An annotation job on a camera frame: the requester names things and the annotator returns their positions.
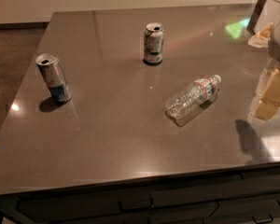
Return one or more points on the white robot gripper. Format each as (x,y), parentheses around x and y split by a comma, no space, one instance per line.
(268,103)

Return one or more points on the green white soda can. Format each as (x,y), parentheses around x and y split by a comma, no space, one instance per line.
(153,43)

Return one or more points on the white cylindrical container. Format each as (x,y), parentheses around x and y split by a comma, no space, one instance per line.
(270,10)

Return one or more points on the clear plastic water bottle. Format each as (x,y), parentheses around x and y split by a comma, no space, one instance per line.
(195,94)

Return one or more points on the dark cabinet drawers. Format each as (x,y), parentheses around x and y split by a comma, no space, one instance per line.
(226,198)

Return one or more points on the silver blue energy drink can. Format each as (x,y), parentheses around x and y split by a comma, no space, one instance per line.
(52,73)

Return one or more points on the dark flat panel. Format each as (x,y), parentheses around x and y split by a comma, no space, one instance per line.
(255,16)

